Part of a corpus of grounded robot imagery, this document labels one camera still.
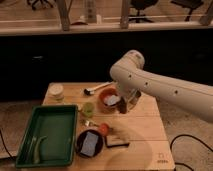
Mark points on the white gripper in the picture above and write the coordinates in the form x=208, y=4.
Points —
x=126, y=93

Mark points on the bunch of dark grapes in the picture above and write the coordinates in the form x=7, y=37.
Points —
x=122, y=106

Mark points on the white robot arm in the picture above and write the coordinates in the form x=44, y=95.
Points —
x=130, y=77

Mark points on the dark plastic cup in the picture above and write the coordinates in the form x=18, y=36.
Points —
x=132, y=103

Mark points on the small green cup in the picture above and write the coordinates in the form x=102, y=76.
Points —
x=88, y=109

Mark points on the grey sponge in orange bowl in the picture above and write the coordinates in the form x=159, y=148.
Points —
x=111, y=100

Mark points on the orange bowl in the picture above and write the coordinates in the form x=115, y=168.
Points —
x=107, y=92

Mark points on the small orange fruit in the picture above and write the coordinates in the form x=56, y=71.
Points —
x=103, y=129

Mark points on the brown rectangular block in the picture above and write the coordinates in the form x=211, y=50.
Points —
x=116, y=140

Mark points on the grey sponge on plate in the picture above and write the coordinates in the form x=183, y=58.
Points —
x=89, y=144

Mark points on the dark round plate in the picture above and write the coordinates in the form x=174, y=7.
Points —
x=81, y=138

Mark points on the green plastic tray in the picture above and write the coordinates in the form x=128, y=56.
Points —
x=58, y=123

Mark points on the black office chair centre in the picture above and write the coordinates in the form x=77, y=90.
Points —
x=141, y=5

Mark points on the black office chair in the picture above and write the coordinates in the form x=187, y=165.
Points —
x=190, y=4
x=141, y=5
x=43, y=3

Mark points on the black office chair right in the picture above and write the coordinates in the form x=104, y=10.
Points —
x=190, y=4

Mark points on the green vegetable in tray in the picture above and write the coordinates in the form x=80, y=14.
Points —
x=36, y=154

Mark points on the black office chair left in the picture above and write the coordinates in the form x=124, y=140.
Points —
x=43, y=3

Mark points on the wooden post centre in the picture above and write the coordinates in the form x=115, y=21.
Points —
x=124, y=19

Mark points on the wooden post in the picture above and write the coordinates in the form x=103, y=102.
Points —
x=63, y=13
x=206, y=19
x=124, y=19

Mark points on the wooden post right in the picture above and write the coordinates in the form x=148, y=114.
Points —
x=206, y=19

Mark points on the wooden post left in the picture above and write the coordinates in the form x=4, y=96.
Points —
x=63, y=13

